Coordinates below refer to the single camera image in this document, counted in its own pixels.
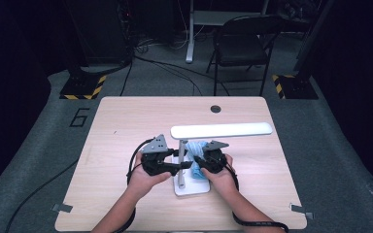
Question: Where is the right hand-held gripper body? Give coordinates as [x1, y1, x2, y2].
[201, 140, 230, 175]

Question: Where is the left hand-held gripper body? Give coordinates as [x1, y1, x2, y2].
[139, 134, 177, 178]

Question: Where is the white desk lamp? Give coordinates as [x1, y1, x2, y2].
[169, 121, 274, 197]

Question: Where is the person's right hand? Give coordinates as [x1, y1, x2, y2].
[201, 153, 241, 197]

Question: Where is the person's left hand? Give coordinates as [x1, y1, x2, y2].
[126, 151, 173, 199]

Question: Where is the grey tape strip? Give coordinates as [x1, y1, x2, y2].
[289, 203, 315, 220]
[51, 203, 74, 214]

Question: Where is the black stand with striped base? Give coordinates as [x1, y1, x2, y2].
[58, 48, 107, 101]
[271, 0, 336, 100]

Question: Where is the black folding chair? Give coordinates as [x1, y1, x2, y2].
[206, 14, 285, 97]

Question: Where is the white standing desk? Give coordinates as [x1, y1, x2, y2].
[185, 0, 270, 64]

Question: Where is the black equipment cabinet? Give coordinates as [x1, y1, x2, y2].
[62, 0, 134, 66]

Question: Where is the left hand-held gripper cable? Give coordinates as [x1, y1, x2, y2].
[115, 138, 155, 233]

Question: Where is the hand-held gripper cable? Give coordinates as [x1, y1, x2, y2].
[225, 161, 289, 232]
[115, 138, 155, 233]

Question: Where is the right hand-held gripper cable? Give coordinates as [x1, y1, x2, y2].
[225, 161, 289, 232]

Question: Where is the black floor cable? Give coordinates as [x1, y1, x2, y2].
[119, 59, 134, 97]
[4, 158, 80, 233]
[132, 54, 231, 97]

